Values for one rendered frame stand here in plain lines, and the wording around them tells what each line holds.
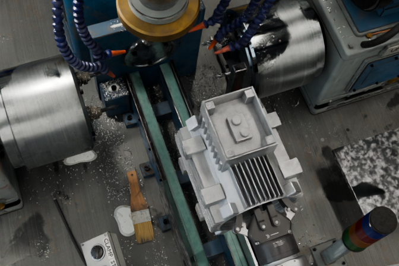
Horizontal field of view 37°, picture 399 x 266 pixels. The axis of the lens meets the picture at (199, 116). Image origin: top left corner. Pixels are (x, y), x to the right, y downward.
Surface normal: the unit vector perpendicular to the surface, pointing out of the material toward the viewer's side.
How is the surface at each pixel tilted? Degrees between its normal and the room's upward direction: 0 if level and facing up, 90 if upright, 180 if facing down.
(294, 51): 39
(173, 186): 0
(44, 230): 0
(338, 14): 0
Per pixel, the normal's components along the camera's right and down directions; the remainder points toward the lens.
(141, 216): 0.08, -0.40
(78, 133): 0.34, 0.58
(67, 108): 0.23, 0.06
